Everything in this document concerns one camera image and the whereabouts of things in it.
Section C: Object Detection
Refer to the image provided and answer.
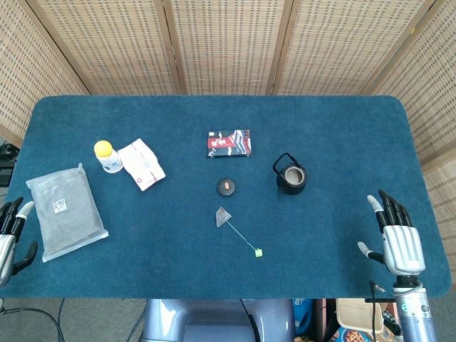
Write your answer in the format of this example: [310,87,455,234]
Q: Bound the black cable with metal plug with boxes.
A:
[368,280,395,302]

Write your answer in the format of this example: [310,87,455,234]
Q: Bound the colourful snack package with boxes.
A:
[329,326,384,342]

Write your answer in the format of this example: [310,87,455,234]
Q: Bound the black floor cable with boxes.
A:
[0,306,68,342]

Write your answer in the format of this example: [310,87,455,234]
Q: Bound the black teapot lid orange knob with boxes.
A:
[216,177,237,196]

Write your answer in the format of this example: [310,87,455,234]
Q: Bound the blue-grey robot torso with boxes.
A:
[142,298,296,342]

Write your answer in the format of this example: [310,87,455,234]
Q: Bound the blue plastic snack packet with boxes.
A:
[292,298,314,336]

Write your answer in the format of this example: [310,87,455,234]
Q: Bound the black equipment box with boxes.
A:
[0,140,19,186]

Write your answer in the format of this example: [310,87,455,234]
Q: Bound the grey plastic bag package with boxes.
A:
[25,162,110,264]

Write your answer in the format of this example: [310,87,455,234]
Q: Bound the white paper cup blue flower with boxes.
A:
[94,147,124,175]

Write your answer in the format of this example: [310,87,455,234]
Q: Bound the blue carpet table mat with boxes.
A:
[0,94,452,300]

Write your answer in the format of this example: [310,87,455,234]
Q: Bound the white tissue pack red print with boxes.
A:
[117,138,167,192]

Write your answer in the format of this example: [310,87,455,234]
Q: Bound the woven folding screen wood frame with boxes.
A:
[0,0,456,271]

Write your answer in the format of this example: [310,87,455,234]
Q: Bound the pyramid tea bag with string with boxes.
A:
[214,205,264,259]

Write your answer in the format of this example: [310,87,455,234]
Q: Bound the red black tea packet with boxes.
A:
[205,129,254,160]

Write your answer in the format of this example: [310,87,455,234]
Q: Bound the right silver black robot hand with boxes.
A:
[357,190,427,277]

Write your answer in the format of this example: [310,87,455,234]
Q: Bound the black cast iron teapot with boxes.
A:
[272,152,309,196]

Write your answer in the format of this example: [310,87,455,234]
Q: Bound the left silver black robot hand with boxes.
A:
[0,197,38,288]

